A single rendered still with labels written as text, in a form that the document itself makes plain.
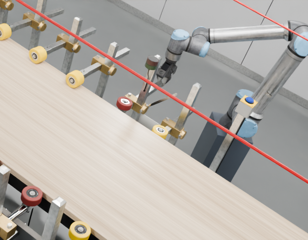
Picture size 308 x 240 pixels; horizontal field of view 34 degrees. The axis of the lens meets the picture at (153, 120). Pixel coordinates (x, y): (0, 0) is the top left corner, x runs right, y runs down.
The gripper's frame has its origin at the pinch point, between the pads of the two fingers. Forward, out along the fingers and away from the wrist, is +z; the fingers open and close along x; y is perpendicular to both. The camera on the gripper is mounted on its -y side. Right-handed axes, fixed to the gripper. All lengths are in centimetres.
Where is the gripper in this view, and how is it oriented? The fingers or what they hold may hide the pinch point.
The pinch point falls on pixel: (159, 85)
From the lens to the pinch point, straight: 300.1
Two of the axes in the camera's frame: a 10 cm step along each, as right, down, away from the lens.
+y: 5.1, -4.1, 7.5
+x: -8.1, -5.3, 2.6
